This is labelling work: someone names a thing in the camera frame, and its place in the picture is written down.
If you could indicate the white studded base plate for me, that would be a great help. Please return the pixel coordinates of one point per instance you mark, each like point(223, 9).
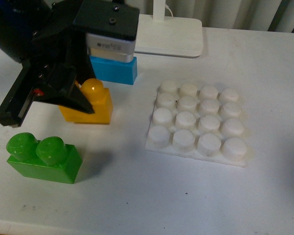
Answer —
point(198, 123)

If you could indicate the blue three-stud toy block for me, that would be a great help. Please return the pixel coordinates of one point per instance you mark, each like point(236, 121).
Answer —
point(115, 71)

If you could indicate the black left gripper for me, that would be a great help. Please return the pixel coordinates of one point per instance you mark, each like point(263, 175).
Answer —
point(30, 28)

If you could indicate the green two-stud toy block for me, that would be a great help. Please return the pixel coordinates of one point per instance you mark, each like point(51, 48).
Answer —
point(49, 159)

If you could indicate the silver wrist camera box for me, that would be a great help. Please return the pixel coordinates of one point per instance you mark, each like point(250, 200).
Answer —
point(110, 48)

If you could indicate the grey pleated curtain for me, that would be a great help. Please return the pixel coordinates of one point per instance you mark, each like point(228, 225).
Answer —
point(256, 15)

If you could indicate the yellow two-stud toy block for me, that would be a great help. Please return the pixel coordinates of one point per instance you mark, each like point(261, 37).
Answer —
point(101, 101)

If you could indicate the white desk lamp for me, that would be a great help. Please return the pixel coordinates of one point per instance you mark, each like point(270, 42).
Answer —
point(167, 35)

